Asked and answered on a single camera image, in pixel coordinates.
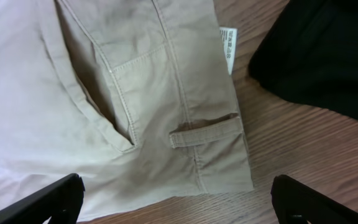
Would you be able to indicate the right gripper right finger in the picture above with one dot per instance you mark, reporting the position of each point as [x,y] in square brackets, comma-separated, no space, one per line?
[296,203]

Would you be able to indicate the beige cotton shorts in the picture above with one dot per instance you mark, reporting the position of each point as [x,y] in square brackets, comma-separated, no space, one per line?
[132,95]

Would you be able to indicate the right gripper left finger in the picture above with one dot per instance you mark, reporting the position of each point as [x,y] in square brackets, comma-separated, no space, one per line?
[57,203]

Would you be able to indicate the black garment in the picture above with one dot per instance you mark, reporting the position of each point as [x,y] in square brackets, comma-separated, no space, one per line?
[310,55]

